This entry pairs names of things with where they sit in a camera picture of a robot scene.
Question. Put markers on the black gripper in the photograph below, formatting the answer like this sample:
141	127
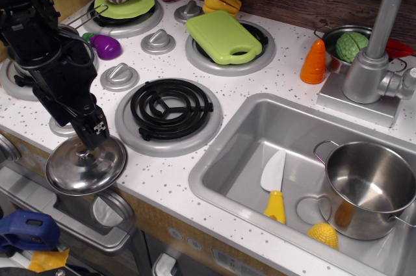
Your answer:
92	130

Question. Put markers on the stainless steel pot lid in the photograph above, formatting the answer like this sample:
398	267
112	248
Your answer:
68	174

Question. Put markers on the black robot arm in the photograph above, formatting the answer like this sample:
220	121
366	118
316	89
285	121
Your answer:
60	62

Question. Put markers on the silver stove knob hidden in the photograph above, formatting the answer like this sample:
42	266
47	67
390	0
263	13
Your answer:
65	131

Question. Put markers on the silver stove knob front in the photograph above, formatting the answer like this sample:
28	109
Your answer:
119	78

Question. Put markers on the silver stove knob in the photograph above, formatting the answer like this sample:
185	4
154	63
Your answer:
119	78
158	43
187	11

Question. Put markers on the silver stove knob middle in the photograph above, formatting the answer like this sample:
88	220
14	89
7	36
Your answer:
158	43

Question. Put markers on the silver stove knob back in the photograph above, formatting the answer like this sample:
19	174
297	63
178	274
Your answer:
187	11

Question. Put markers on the black coil burner front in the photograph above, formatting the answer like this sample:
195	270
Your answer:
170	109

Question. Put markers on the blue clamp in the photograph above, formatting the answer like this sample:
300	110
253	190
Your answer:
28	230

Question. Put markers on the purple toy eggplant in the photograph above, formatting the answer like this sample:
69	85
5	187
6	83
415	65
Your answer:
106	47

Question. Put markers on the green plate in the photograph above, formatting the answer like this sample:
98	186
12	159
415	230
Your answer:
127	10

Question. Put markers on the silver sink basin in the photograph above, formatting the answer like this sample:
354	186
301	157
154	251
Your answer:
228	176

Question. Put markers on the green cutting board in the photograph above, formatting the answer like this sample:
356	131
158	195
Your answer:
223	38

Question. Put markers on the white yellow toy knife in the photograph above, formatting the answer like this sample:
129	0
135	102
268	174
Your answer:
271	181

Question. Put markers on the yellow toy pepper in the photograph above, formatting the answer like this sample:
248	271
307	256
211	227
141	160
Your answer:
230	6

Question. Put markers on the orange toy carrot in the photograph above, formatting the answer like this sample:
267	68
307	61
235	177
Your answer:
314	66

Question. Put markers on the yellow toy corn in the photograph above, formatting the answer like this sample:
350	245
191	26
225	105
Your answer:
325	234

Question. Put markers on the small steel pot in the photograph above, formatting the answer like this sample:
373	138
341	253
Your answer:
330	35

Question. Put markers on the large steel pot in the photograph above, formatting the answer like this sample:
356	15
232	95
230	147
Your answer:
365	189

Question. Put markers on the green toy cabbage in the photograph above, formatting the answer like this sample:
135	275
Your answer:
349	45

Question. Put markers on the silver toy faucet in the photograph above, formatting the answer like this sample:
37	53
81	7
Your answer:
370	91

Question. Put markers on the red toy chili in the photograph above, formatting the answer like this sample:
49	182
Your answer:
396	49

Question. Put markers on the silver oven door handle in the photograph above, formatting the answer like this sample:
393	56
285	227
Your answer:
71	214

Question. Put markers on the wire whisk handle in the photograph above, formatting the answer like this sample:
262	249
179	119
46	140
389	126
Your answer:
88	16

